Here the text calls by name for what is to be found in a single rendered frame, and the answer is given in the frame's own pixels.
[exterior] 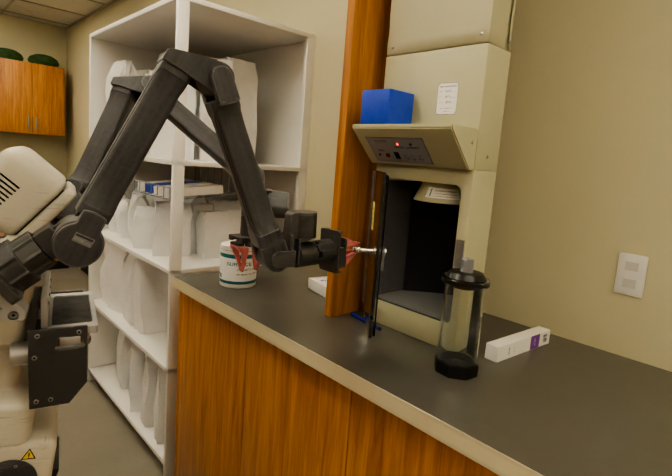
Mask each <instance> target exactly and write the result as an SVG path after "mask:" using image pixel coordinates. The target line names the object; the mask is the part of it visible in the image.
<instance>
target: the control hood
mask: <svg viewBox="0 0 672 476"><path fill-rule="evenodd" d="M352 128H353V130H354V132H355V133H356V135H357V137H358V139H359V141H360V142H361V144H362V146H363V148H364V150H365V151H366V153H367V155H368V157H369V158H370V160H371V162H372V163H384V164H397V165H410V166H423V167H436V168H449V169H463V170H473V169H474V162H475V153H476V145H477V136H478V130H477V128H471V127H466V126H461V125H456V124H353V126H352ZM365 137H394V138H422V140H423V142H424V144H425V146H426V148H427V150H428V153H429V155H430V157H431V159H432V161H433V164H434V165H431V164H417V163H403V162H389V161H378V160H377V158H376V156H375V155H374V153H373V151H372V149H371V147H370V145H369V144H368V142H367V140H366V138H365Z"/></svg>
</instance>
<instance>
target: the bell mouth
mask: <svg viewBox="0 0 672 476"><path fill-rule="evenodd" d="M460 198H461V190H460V188H459V187H458V186H457V185H451V184H441V183H432V182H422V184H421V186H420V188H419V189H418V191H417V193H416V195H415V196H414V198H413V199H414V200H418V201H423V202H430V203H439V204H449V205H460Z"/></svg>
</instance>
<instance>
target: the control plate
mask: <svg viewBox="0 0 672 476"><path fill-rule="evenodd" d="M365 138H366V140H367V142H368V144H369V145H370V147H371V149H372V151H373V153H374V155H375V156H376V158H377V160H378V161H389V162H403V163H417V164H431V165H434V164H433V161H432V159H431V157H430V155H429V153H428V150H427V148H426V146H425V144H424V142H423V140H422V138H394V137H365ZM396 143H399V146H397V145H396ZM409 143H411V144H412V146H409ZM394 152H398V153H399V155H400V157H401V159H397V158H396V156H395V154H394ZM378 153H381V154H382V156H380V155H379V154H378ZM386 153H389V154H390V155H391V156H390V157H387V156H386ZM404 154H406V155H407V157H404ZM411 155H414V157H411ZM418 155H421V156H422V157H421V158H419V156H418Z"/></svg>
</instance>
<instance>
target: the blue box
mask: <svg viewBox="0 0 672 476"><path fill-rule="evenodd" d="M413 102H414V94H411V93H407V92H403V91H399V90H395V89H391V88H389V89H375V90H364V91H363V95H362V107H361V119H360V124H411V123H412V113H413Z"/></svg>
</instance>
